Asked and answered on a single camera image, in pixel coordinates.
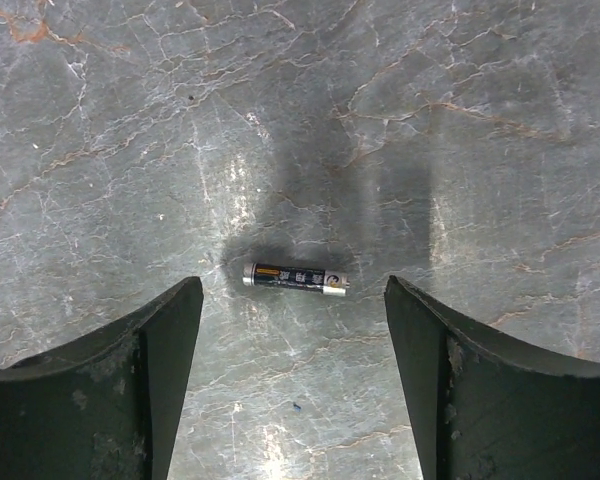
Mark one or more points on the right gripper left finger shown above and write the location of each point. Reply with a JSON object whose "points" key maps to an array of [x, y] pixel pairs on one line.
{"points": [[106, 405]]}

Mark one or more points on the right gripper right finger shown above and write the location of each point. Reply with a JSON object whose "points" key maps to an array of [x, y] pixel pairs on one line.
{"points": [[485, 405]]}

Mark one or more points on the black battery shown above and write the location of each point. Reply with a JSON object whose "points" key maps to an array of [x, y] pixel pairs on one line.
{"points": [[325, 282]]}

